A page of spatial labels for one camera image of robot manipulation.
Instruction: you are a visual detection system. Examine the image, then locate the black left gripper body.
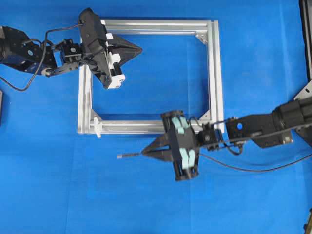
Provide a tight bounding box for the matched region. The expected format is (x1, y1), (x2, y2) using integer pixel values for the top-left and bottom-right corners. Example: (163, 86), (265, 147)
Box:
(81, 19), (126, 90)

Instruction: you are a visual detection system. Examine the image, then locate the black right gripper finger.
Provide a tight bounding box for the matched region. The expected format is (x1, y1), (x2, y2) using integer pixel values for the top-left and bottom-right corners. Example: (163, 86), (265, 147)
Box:
(142, 134), (170, 154)
(143, 150), (173, 162)

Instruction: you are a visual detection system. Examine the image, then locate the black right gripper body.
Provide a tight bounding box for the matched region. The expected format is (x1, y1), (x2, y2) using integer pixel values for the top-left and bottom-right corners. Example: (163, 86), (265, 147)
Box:
(160, 111), (199, 181)

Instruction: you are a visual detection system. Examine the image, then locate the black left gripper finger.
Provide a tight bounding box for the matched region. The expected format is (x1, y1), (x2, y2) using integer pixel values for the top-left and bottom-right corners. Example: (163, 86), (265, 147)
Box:
(119, 50), (142, 66)
(112, 34), (143, 55)

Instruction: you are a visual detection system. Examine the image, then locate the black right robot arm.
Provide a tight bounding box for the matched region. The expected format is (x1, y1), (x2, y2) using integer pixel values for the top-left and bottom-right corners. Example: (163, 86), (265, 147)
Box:
(139, 82), (312, 181)

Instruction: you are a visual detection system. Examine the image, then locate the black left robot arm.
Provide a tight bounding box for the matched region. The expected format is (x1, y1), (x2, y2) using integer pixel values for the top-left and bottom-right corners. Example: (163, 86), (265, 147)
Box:
(0, 25), (142, 89)

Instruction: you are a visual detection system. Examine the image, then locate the black box at left edge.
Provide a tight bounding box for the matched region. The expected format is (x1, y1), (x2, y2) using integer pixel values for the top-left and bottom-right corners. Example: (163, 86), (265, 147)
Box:
(0, 90), (3, 124)

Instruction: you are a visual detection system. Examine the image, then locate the blue textured table mat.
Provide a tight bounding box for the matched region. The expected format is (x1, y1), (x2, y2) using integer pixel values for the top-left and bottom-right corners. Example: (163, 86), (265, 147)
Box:
(0, 0), (312, 234)

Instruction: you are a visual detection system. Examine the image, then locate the black stand at right edge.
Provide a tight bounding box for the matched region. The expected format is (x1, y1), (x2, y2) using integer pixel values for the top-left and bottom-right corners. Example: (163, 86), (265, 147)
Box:
(299, 0), (312, 81)

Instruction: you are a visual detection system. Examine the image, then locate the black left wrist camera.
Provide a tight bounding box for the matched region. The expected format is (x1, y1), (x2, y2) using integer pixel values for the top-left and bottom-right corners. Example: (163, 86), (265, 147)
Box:
(78, 8), (107, 55)

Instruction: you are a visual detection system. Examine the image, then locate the white string loop clip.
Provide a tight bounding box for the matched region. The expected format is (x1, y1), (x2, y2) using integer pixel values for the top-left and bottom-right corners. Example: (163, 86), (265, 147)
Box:
(94, 117), (103, 138)

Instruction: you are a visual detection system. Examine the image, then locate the black left camera cable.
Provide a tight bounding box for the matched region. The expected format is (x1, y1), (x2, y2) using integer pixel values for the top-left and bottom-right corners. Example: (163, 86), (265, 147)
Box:
(0, 22), (85, 92)

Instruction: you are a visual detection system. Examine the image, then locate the silver aluminium extrusion frame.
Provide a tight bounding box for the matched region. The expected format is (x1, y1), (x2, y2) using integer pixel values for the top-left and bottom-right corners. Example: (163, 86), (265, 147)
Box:
(77, 19), (224, 135)

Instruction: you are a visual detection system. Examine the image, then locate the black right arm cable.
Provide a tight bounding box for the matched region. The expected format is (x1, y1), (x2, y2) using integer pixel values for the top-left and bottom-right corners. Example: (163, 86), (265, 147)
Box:
(190, 116), (312, 173)

